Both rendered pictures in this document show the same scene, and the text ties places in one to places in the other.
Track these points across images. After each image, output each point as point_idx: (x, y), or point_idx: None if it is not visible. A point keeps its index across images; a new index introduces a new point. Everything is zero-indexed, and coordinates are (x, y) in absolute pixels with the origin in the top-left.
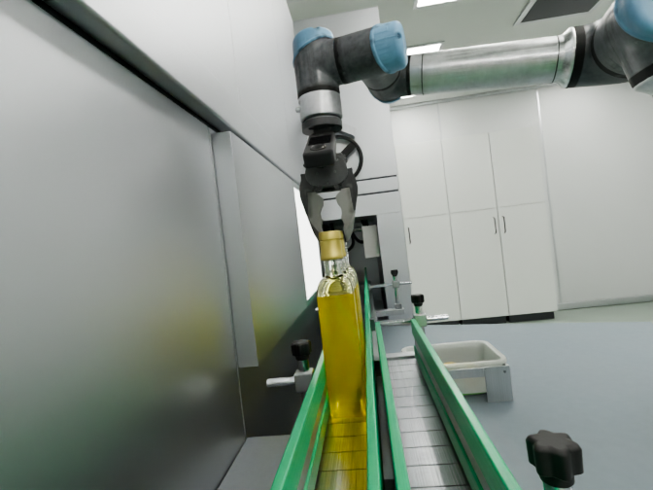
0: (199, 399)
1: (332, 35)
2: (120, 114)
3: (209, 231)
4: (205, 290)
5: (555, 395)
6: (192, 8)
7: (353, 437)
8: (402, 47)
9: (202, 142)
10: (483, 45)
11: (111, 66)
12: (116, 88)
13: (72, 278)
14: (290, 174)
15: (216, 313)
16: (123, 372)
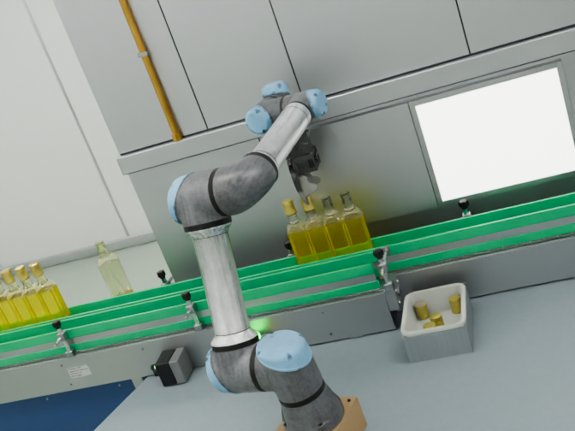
0: (258, 243)
1: (268, 91)
2: (204, 168)
3: None
4: (260, 208)
5: (412, 383)
6: (238, 88)
7: None
8: (250, 129)
9: (253, 149)
10: (268, 130)
11: (198, 157)
12: (201, 162)
13: None
14: (414, 93)
15: (270, 215)
16: None
